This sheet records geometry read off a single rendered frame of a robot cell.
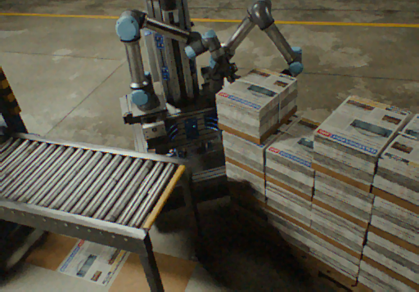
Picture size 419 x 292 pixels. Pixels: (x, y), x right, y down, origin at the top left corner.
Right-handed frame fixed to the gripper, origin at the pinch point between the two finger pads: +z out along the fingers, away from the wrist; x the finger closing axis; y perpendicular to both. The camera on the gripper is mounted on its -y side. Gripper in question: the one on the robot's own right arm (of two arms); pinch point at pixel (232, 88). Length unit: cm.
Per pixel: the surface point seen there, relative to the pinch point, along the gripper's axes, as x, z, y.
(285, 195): -19, 61, 21
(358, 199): -18, 62, 64
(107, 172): -79, 5, -31
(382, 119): 5, 34, 76
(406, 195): -19, 59, 87
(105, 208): -95, 15, -13
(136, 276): -86, 77, -65
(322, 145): -18, 33, 58
